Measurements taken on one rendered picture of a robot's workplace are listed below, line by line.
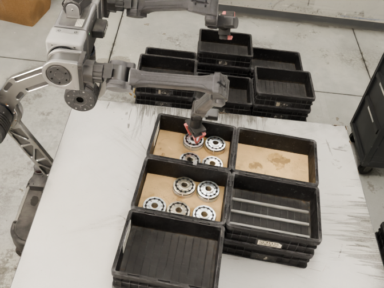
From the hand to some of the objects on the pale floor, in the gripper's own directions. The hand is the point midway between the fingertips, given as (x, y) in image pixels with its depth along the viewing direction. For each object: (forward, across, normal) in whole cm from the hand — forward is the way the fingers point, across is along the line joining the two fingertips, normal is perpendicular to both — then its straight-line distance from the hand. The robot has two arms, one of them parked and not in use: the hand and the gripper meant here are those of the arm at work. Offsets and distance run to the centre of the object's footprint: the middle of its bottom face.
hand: (194, 138), depth 231 cm
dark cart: (+89, +13, +176) cm, 198 cm away
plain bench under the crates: (+86, +41, -13) cm, 96 cm away
